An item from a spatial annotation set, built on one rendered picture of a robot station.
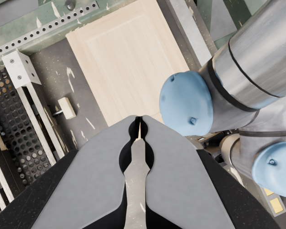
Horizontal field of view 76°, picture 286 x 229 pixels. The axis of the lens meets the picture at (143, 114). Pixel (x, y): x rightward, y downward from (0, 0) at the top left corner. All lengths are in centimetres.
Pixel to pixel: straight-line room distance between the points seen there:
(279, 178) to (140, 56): 59
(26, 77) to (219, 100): 69
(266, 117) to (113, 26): 64
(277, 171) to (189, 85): 17
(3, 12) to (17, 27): 91
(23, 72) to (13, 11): 102
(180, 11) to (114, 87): 38
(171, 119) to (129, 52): 56
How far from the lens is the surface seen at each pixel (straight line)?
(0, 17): 181
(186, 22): 78
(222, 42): 87
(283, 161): 31
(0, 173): 85
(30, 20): 87
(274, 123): 32
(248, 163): 34
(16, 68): 81
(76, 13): 80
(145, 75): 72
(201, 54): 75
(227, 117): 21
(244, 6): 88
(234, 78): 18
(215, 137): 49
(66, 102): 75
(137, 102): 71
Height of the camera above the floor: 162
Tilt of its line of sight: 33 degrees down
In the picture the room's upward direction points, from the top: 155 degrees clockwise
